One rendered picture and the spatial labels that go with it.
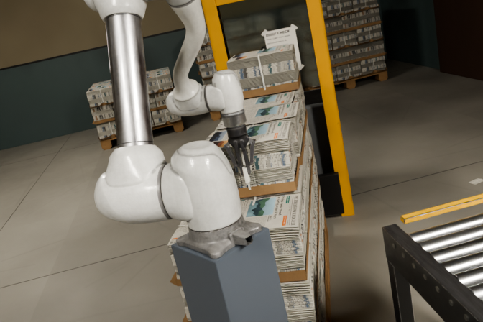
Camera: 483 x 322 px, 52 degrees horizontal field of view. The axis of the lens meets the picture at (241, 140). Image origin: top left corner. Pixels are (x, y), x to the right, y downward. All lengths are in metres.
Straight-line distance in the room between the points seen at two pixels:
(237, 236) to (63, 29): 7.66
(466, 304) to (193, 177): 0.74
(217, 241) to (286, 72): 1.61
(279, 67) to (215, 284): 1.68
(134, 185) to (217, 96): 0.60
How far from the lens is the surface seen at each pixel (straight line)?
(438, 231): 1.71
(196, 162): 1.27
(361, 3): 7.53
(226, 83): 1.81
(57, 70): 8.85
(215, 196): 1.29
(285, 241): 1.81
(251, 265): 1.39
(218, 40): 3.35
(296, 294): 1.92
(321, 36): 3.28
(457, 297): 1.41
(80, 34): 8.74
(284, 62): 2.78
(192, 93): 1.82
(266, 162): 1.99
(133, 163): 1.36
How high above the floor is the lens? 1.62
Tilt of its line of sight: 16 degrees down
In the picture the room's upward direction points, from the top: 12 degrees counter-clockwise
